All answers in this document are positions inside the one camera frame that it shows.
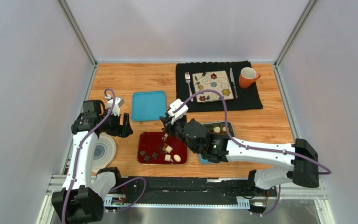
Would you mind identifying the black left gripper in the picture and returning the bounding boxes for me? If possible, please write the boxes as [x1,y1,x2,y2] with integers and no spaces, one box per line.
[98,110,133,138]

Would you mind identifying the white oval chocolate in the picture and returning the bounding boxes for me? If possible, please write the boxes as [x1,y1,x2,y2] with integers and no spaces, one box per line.
[213,126,221,133]

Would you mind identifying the white egg-shaped chocolate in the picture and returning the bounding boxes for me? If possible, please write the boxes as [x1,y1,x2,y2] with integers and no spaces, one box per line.
[173,154,181,162]

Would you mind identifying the white rectangular chocolate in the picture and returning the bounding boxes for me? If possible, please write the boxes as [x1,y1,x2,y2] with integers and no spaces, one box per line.
[165,146,173,154]

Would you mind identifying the dark striped square chocolate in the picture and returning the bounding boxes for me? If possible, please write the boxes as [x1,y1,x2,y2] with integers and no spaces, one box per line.
[152,152,159,159]

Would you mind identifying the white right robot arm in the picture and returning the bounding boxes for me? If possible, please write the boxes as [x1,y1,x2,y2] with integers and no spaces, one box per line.
[160,116,320,190]

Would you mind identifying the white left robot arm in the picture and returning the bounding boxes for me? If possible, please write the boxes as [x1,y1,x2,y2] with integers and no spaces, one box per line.
[51,97,133,224]

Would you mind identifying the blue chocolate tin box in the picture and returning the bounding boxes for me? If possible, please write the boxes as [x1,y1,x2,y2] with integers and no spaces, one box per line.
[197,121,236,165]

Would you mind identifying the white square chocolate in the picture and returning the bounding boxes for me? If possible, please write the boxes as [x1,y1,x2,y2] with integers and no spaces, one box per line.
[164,154,171,161]

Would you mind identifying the red chocolate tray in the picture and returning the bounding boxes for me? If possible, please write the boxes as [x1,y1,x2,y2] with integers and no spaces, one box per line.
[137,132,188,165]

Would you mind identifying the dark striped cube chocolate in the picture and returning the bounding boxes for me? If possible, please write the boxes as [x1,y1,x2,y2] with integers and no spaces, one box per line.
[144,155,150,162]

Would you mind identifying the white round plate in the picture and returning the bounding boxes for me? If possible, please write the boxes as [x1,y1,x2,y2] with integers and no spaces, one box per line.
[91,133,117,173]

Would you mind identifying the blue tin lid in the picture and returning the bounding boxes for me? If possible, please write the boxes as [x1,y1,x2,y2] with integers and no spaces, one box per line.
[131,91,166,122]

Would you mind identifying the black cloth placemat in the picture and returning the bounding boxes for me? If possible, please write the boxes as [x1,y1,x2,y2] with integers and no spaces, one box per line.
[176,61,263,111]

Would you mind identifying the floral square plate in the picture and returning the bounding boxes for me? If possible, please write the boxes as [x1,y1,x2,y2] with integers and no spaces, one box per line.
[192,70,235,103]

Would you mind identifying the silver table knife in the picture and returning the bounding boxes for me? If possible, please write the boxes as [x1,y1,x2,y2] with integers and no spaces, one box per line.
[229,67,238,98]

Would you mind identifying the silver fork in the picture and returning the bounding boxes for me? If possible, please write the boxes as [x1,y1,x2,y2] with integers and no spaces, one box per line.
[185,72,193,102]

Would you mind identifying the orange mug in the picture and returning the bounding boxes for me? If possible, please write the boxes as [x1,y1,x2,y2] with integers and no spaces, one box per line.
[239,67,261,89]

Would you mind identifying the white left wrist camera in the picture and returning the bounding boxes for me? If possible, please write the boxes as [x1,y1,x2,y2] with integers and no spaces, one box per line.
[105,95,124,116]

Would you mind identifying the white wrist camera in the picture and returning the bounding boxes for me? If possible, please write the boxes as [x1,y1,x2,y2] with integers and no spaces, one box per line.
[105,95,124,116]
[166,98,188,125]

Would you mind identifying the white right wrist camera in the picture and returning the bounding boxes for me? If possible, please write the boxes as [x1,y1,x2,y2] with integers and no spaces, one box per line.
[166,98,188,125]

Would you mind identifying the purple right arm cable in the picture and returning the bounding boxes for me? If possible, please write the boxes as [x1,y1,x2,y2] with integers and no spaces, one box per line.
[172,89,332,217]

